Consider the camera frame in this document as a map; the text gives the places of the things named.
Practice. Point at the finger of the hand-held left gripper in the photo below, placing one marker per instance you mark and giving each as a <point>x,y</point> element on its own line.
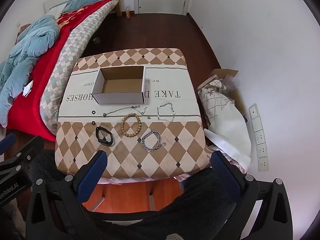
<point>7,143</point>
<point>27,150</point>

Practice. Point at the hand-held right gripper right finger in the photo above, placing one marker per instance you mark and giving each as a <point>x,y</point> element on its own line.
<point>225,177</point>

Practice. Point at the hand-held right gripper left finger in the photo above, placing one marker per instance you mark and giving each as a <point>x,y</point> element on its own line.
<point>91,173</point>

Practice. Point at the black bangle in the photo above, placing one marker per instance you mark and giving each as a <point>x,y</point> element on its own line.
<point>98,133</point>

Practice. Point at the cardboard box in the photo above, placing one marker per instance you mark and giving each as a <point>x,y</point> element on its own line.
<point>120,98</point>

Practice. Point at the white table leg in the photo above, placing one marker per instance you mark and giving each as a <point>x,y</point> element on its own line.
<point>151,202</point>
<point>97,203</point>

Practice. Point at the red blanket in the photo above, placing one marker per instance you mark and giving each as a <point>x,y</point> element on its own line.
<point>37,100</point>

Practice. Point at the white paper scrap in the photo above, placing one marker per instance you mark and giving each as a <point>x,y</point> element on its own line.
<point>28,88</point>

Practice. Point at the white power strip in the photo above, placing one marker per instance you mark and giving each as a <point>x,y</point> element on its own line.
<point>258,130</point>

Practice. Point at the person's dark fuzzy pants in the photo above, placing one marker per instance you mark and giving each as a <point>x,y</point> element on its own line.
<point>175,217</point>

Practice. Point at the white checked floral cloth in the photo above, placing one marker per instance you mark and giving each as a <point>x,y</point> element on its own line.
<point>215,105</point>

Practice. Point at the grey fuzzy cloth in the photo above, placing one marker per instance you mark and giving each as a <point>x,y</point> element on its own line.
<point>173,237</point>

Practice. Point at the clear plastic wrap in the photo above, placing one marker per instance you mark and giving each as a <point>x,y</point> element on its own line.
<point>231,82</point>

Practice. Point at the brown cardboard carton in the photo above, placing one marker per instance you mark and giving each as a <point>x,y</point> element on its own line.
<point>225,73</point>

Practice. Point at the diamond-patterned printed tablecloth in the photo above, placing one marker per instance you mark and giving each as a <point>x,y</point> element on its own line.
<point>175,85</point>

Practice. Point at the checked quilt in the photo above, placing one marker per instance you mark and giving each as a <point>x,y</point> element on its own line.
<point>75,42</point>

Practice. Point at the small dark object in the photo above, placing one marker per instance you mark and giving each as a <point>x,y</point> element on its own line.
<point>96,40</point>

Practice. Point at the white pillow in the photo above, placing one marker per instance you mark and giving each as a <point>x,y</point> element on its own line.
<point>53,7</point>

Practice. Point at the small plastic bottle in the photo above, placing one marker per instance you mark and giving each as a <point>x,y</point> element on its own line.
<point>128,12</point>

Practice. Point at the wooden bed frame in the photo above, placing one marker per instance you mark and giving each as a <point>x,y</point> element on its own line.
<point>119,8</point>

